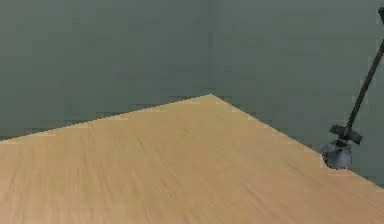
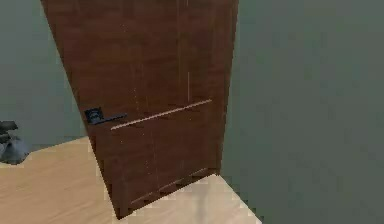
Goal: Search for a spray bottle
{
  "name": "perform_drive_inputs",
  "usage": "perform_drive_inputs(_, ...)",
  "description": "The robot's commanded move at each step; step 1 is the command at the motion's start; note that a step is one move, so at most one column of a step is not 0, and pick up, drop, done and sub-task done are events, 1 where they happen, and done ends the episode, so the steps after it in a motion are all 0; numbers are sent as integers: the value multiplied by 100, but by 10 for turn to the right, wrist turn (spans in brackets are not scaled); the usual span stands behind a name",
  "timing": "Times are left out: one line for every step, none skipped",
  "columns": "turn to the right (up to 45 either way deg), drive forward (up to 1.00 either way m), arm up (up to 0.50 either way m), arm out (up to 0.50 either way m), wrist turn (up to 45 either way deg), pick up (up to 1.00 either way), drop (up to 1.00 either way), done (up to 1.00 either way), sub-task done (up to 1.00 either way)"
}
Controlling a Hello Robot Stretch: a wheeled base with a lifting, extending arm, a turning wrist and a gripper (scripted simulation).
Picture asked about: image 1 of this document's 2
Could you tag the black floor lamp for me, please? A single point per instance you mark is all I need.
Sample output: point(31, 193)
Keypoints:
point(363, 88)

